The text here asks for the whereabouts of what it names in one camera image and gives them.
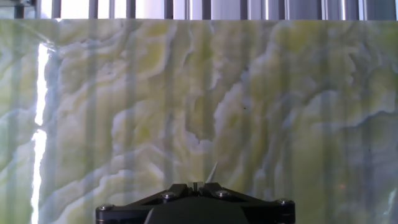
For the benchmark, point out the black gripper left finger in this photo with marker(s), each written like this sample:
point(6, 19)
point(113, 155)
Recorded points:
point(136, 207)

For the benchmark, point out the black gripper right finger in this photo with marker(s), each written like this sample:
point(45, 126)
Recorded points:
point(258, 208)

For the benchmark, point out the small clear pipette tip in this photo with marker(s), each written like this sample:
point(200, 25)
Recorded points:
point(211, 175)

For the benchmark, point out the green marble pattern mat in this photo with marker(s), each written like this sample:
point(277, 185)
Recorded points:
point(217, 109)

